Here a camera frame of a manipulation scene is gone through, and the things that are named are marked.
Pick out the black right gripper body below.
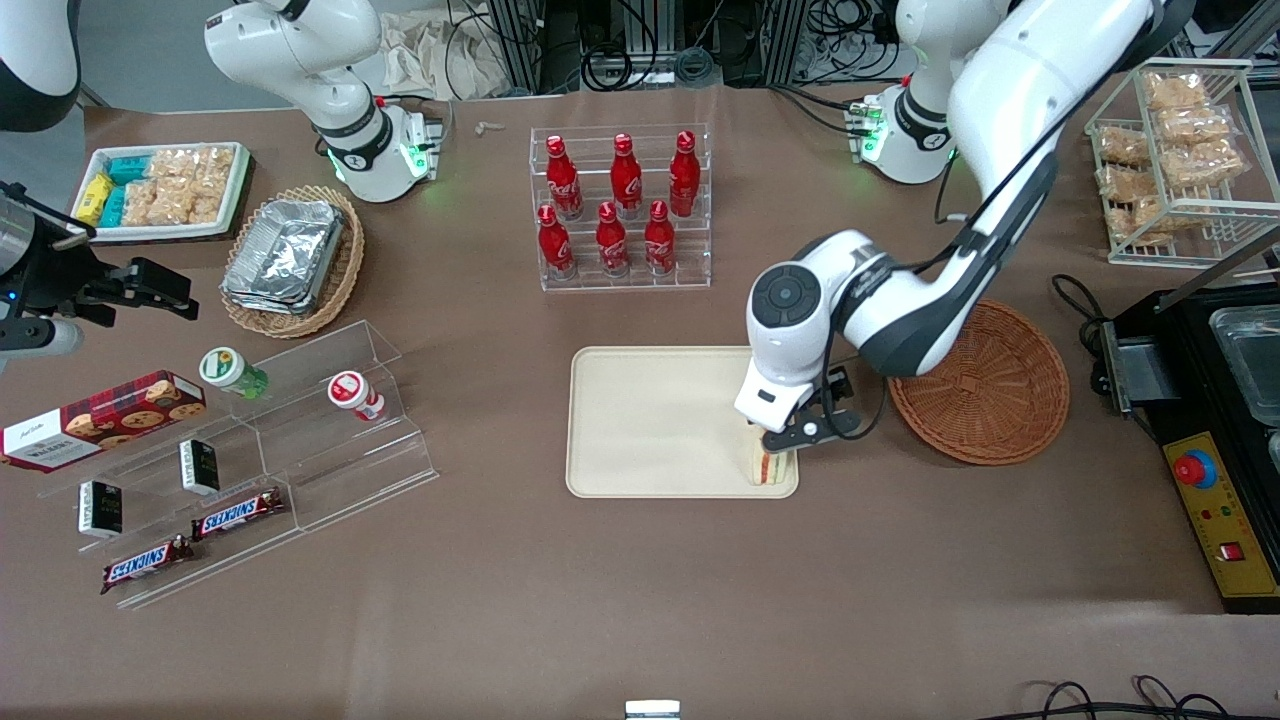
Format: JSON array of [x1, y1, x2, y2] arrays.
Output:
[[0, 225, 131, 326]]

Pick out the triangle sandwich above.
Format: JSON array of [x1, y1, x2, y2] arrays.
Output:
[[748, 428, 798, 489]]

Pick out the cream plastic serving tray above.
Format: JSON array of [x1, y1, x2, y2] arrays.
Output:
[[566, 346, 799, 499]]

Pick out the white snack tray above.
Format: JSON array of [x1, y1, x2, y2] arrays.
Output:
[[74, 141, 254, 245]]

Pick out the empty round wicker basket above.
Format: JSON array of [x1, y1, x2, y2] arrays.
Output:
[[887, 297, 1072, 467]]

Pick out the wicker basket holding foil trays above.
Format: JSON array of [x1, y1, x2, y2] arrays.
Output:
[[219, 184, 366, 340]]

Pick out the yellow snack pack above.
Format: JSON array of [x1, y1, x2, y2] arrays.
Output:
[[76, 172, 113, 227]]

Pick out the green-lidded yogurt cup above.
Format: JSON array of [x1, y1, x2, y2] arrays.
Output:
[[198, 346, 270, 400]]

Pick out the red tartan cookie box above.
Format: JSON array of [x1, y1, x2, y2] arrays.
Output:
[[0, 370, 208, 474]]

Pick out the stack of aluminium foil trays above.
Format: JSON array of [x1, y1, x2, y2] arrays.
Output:
[[221, 199, 347, 317]]

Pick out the small black snack box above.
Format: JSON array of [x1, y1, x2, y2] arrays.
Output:
[[78, 480, 125, 540], [179, 438, 222, 497]]

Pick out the red cola bottle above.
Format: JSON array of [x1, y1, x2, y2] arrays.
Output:
[[596, 201, 631, 278], [609, 132, 644, 219], [545, 134, 584, 222], [669, 129, 702, 218], [537, 204, 576, 279], [644, 199, 678, 276]]

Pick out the clear acrylic bottle rack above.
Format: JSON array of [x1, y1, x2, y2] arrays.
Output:
[[529, 124, 713, 294]]

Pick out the red-lidded yogurt cup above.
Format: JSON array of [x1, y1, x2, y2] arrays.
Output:
[[327, 370, 387, 423]]

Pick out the Snickers chocolate bar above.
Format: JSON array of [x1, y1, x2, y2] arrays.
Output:
[[100, 535, 197, 595], [190, 488, 287, 542]]

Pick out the clear acrylic stepped shelf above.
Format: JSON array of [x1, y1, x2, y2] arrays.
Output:
[[38, 320, 439, 611]]

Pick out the crumpled clear plastic sheet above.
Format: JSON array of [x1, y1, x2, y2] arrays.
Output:
[[378, 6, 517, 102]]

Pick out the black machine with yellow panel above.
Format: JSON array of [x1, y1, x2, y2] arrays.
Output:
[[1098, 284, 1280, 614]]

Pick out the clear bag of fried snacks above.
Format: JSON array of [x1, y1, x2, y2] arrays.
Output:
[[1097, 166, 1161, 247], [1160, 140, 1249, 191], [1096, 124, 1153, 169], [1155, 106, 1239, 147], [1143, 70, 1211, 113]]

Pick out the metal container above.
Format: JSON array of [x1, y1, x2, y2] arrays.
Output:
[[1208, 304, 1280, 429]]

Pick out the black power cable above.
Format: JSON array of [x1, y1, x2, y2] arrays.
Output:
[[1049, 273, 1113, 341]]

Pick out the coiled black cables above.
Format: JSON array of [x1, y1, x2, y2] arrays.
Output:
[[578, 35, 723, 93]]

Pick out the black floor cables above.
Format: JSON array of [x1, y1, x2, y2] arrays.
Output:
[[983, 676, 1237, 720]]

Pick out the white wire rack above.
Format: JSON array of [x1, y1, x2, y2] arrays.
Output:
[[1084, 57, 1280, 269]]

